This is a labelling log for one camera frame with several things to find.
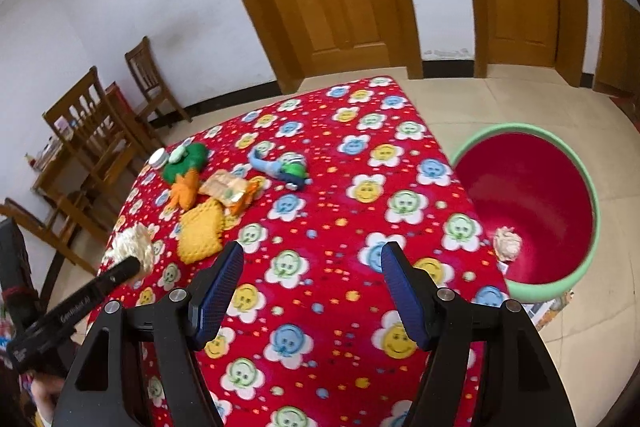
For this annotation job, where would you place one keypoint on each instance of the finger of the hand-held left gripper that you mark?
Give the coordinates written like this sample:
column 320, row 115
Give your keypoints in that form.
column 122, row 269

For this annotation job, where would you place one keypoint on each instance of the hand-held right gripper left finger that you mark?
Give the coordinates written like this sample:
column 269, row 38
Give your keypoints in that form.
column 217, row 297

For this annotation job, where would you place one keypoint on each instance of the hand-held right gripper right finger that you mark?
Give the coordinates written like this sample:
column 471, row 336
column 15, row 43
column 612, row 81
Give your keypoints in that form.
column 405, row 297

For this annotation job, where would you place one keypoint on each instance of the cream paper ball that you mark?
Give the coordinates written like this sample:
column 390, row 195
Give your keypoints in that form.
column 132, row 244
column 507, row 244

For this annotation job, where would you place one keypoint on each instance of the yellow foam net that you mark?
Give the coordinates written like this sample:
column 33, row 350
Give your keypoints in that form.
column 202, row 232

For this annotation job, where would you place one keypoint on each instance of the orange plush toy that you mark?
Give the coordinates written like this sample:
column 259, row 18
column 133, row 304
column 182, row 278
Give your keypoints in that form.
column 185, row 189

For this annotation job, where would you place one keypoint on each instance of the tan snack wrapper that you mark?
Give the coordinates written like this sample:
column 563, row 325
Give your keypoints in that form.
column 225, row 189

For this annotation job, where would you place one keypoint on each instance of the red bin with green rim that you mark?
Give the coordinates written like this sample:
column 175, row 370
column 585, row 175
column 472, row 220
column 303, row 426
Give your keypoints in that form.
column 520, row 187

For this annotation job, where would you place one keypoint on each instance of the wooden dining chair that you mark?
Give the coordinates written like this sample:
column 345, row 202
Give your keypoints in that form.
column 87, row 117
column 40, row 227
column 147, row 77

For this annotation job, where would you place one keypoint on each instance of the red smiley flower tablecloth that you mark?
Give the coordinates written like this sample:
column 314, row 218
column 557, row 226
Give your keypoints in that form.
column 330, row 207

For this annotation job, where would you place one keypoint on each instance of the white jar with orange label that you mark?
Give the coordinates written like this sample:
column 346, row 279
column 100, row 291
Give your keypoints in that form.
column 158, row 158

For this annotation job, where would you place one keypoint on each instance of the pale green small toy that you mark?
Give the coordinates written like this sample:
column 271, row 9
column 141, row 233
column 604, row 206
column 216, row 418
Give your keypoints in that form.
column 180, row 154

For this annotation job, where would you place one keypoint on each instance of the small bottle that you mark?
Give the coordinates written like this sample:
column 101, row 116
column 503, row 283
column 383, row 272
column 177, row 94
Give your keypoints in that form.
column 31, row 161

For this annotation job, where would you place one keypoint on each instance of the printed cardboard sheet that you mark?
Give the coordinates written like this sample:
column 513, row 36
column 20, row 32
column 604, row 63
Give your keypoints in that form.
column 547, row 304

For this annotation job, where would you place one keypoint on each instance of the low wooden wall panel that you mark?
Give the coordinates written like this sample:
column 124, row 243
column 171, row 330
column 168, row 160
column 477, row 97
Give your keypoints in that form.
column 617, row 47

